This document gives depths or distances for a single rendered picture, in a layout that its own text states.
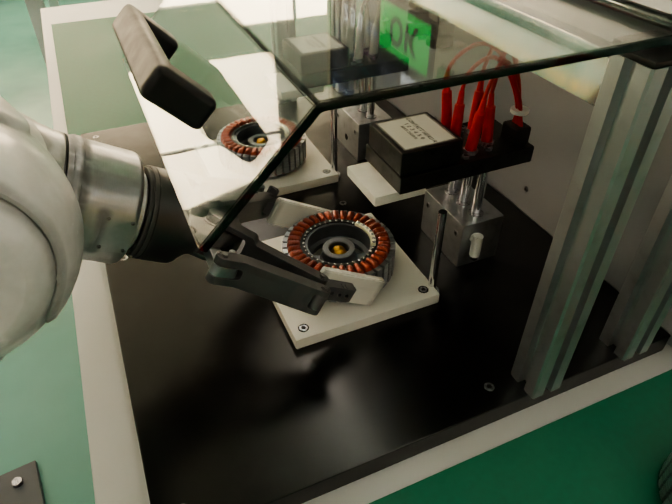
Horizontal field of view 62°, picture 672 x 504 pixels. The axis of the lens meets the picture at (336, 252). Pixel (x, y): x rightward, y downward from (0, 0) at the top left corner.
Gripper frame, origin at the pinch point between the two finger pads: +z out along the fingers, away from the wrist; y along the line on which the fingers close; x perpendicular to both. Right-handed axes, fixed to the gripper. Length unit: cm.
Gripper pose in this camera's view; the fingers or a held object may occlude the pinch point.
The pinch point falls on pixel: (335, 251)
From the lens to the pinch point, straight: 55.9
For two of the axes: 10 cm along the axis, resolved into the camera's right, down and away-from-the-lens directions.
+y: 4.0, 5.8, -7.1
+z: 7.9, 1.6, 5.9
